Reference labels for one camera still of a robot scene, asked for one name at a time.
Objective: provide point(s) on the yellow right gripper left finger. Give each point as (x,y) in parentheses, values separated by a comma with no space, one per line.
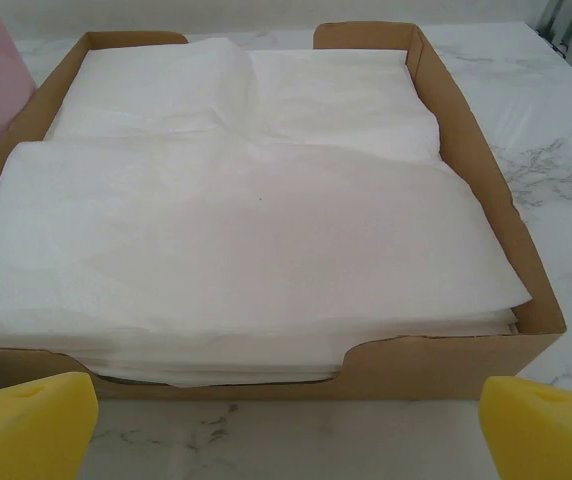
(26,430)

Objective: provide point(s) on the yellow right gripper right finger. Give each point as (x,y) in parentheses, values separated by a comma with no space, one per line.
(551,435)

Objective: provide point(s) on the white paper napkin stack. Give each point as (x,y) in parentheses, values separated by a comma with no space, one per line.
(246,240)

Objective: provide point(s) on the brown cardboard napkin box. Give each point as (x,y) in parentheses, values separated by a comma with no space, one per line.
(466,125)

